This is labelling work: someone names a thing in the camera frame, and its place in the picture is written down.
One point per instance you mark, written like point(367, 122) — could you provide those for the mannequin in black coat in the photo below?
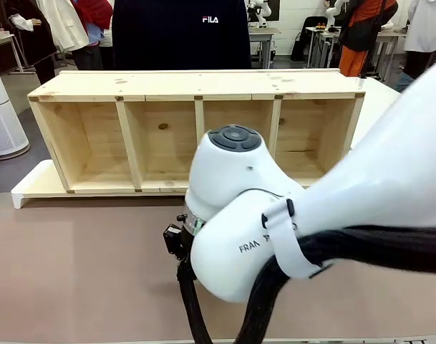
point(31, 36)

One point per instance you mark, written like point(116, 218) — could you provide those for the white riser stand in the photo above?
point(42, 179)

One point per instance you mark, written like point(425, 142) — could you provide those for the person in red top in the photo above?
point(96, 21)

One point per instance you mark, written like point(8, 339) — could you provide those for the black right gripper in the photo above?
point(180, 243)

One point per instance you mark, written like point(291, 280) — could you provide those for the person in white coat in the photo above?
point(421, 25)

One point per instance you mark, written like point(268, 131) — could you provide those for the blue bag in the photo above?
point(402, 83)

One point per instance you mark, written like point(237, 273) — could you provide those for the grey background workbench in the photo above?
point(326, 36)

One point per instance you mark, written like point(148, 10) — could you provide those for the person in black FILA sweater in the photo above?
point(182, 43)

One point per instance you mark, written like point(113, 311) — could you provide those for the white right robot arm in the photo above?
point(382, 143)

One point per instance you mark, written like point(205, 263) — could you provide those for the white cylindrical air purifier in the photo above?
point(3, 122)

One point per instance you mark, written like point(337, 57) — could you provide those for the person in orange trousers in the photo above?
point(361, 32)

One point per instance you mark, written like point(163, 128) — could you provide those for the hanging white coat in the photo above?
point(69, 25)

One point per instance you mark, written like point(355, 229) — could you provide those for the four-compartment wooden shelf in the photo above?
point(131, 86)

